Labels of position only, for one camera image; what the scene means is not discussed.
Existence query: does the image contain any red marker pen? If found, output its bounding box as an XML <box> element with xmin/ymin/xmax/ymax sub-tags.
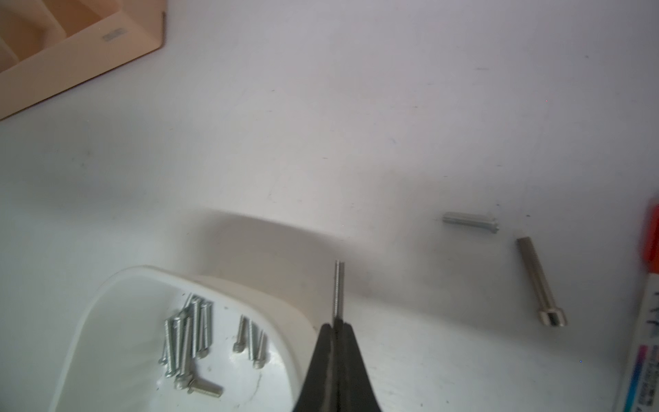
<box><xmin>613</xmin><ymin>197</ymin><xmax>658</xmax><ymax>412</ymax></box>

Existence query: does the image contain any white plastic storage box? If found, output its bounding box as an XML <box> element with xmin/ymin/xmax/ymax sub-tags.
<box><xmin>51</xmin><ymin>266</ymin><xmax>316</xmax><ymax>411</ymax></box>

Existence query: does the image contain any silver screw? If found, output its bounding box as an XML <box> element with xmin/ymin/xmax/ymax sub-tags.
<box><xmin>442</xmin><ymin>212</ymin><xmax>499</xmax><ymax>233</ymax></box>
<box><xmin>332</xmin><ymin>260</ymin><xmax>345</xmax><ymax>323</ymax></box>

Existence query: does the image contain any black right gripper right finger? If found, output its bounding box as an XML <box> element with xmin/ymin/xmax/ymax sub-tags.
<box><xmin>336</xmin><ymin>321</ymin><xmax>381</xmax><ymax>412</ymax></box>

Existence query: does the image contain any peach plastic desk organizer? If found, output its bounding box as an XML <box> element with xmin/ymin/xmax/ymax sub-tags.
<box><xmin>1</xmin><ymin>0</ymin><xmax>167</xmax><ymax>118</ymax></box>

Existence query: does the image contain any pile of silver screws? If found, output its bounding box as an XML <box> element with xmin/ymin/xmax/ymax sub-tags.
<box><xmin>158</xmin><ymin>293</ymin><xmax>270</xmax><ymax>398</ymax></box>

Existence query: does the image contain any long brass screw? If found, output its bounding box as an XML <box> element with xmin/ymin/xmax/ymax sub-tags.
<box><xmin>516</xmin><ymin>237</ymin><xmax>567</xmax><ymax>327</ymax></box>

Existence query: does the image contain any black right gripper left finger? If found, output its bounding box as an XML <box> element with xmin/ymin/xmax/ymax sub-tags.
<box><xmin>293</xmin><ymin>324</ymin><xmax>338</xmax><ymax>412</ymax></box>

